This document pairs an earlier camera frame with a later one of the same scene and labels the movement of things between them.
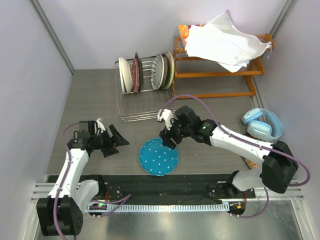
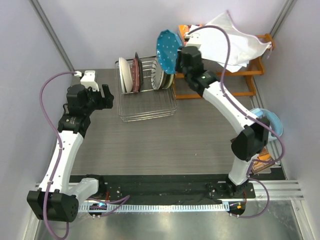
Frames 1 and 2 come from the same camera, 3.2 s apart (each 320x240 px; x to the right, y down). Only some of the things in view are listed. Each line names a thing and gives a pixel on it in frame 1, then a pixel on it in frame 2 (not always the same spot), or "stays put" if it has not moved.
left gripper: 117,140 → 104,103
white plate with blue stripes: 158,72 stays put
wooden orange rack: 255,70 stays put
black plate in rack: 141,72 stays put
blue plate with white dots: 157,159 → 168,43
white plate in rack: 126,75 stays put
